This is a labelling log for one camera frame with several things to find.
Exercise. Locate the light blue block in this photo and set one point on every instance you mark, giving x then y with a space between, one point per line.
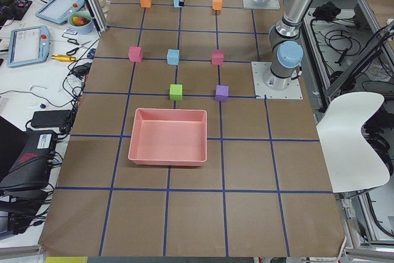
173 56
178 3

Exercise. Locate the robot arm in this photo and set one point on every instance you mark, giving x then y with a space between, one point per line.
287 52

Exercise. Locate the orange block right back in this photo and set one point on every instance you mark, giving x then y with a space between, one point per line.
217 5

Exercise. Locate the orange block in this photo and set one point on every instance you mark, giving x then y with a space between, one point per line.
217 5
145 3

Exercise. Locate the orange block right front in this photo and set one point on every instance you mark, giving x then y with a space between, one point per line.
145 3

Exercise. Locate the pink block left back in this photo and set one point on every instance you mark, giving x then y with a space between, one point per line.
217 57

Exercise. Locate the pink block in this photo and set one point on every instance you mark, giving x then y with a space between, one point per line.
217 57
135 54

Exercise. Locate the pink block left front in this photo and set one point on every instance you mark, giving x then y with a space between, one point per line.
135 54

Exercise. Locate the green block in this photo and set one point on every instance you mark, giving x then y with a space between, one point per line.
176 92

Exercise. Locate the blue bowl with fruit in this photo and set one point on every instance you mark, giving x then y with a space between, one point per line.
81 22

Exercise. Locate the purple block left side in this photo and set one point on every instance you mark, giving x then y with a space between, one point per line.
221 93

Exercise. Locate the scissors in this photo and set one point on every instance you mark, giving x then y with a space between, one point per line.
78 47

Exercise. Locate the blue teach pendant far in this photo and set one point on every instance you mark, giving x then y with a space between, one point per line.
58 11

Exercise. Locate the blue teach pendant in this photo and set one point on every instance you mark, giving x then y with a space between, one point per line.
58 11
28 46

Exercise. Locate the brass cylinder tool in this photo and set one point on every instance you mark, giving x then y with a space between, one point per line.
63 58

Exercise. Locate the pink tray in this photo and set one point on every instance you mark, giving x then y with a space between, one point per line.
169 137

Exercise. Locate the blue teach pendant near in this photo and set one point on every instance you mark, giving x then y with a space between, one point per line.
28 46

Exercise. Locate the black power adapter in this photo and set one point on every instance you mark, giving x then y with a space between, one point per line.
54 118

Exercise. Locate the white chair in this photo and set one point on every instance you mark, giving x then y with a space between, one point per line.
351 162

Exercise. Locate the black laptop bag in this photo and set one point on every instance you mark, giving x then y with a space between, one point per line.
25 161

